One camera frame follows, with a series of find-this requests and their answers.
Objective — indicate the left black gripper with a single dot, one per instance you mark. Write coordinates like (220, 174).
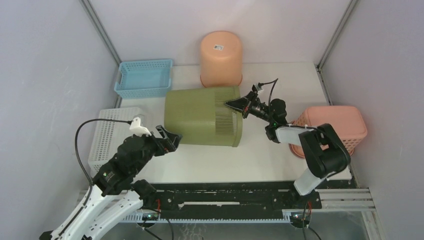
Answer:
(169, 142)

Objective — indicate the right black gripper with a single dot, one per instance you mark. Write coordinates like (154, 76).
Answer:
(245, 104)

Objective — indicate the white plastic basket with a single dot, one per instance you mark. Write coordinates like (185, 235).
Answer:
(109, 135)

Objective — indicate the green mesh waste bin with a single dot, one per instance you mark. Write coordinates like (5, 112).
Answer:
(201, 116)

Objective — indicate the orange round bin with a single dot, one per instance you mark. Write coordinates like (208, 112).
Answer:
(221, 56)

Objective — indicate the blue plastic basket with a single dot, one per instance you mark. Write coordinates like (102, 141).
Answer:
(144, 79)

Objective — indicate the pink plastic basket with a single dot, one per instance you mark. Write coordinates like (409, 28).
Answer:
(347, 122)

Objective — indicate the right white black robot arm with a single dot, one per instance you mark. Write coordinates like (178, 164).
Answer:
(323, 150)

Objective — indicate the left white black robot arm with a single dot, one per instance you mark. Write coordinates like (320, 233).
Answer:
(113, 193)

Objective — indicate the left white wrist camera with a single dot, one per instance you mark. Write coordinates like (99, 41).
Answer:
(137, 128)

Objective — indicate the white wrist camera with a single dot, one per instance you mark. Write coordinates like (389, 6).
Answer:
(137, 128)
(257, 88)

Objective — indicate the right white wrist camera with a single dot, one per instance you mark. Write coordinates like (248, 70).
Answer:
(257, 88)

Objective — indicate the white cable duct strip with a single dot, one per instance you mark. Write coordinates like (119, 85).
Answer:
(149, 217)

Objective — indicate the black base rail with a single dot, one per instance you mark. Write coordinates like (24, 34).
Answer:
(238, 200)

